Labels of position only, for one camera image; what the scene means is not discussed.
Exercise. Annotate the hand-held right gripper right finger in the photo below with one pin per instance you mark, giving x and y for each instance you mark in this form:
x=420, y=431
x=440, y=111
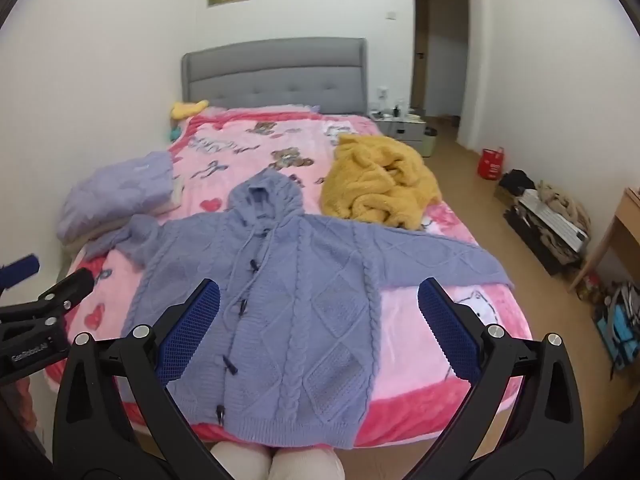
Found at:
x=450, y=330

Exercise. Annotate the pink printed blanket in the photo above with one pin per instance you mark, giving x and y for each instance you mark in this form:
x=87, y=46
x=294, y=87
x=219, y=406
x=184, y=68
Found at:
x=440, y=395

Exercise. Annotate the white nightstand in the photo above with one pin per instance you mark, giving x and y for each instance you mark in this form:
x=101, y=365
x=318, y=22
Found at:
x=402, y=130

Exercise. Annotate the person's white pants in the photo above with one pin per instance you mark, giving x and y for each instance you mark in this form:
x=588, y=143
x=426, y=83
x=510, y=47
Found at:
x=280, y=462

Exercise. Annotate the white keyboard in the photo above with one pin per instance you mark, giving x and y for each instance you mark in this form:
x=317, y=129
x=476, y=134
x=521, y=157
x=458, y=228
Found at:
x=555, y=225

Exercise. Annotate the yellow fleece garment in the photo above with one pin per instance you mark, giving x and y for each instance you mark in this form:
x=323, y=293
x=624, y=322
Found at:
x=372, y=182

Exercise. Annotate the yellow plush toy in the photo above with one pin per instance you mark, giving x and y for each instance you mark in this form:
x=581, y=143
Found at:
x=187, y=108

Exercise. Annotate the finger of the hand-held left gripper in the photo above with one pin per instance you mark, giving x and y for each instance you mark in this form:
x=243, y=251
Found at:
x=70, y=287
x=22, y=267

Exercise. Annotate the grey padded bed headboard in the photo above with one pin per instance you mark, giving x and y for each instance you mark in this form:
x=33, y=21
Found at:
x=272, y=75

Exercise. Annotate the white trash bin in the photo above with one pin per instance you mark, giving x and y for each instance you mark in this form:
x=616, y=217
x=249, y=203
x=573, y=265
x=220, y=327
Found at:
x=429, y=142

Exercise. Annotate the black bag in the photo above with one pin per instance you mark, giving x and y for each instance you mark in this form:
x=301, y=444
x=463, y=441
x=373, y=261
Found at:
x=517, y=181

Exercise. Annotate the white wall socket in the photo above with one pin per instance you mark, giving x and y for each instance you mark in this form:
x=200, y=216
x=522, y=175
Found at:
x=383, y=93

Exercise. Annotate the red bucket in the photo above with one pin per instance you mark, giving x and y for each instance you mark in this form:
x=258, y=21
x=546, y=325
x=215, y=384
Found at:
x=491, y=164

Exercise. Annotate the wooden door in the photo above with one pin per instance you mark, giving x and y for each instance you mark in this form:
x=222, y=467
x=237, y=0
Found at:
x=421, y=55

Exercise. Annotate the beige plush toy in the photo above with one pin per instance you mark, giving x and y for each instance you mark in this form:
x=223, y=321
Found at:
x=565, y=205

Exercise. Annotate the lavender pillow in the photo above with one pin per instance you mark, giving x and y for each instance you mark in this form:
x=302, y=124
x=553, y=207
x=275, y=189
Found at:
x=117, y=190

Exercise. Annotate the blue backpack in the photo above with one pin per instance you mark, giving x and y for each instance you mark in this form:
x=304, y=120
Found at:
x=620, y=325

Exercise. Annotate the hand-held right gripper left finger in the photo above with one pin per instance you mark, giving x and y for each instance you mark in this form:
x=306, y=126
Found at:
x=192, y=330

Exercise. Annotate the wooden desk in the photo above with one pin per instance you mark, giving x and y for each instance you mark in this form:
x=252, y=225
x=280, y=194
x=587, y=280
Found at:
x=627, y=215

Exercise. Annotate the purple knit hooded sweater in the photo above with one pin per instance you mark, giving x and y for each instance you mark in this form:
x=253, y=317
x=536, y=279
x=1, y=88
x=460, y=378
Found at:
x=295, y=310

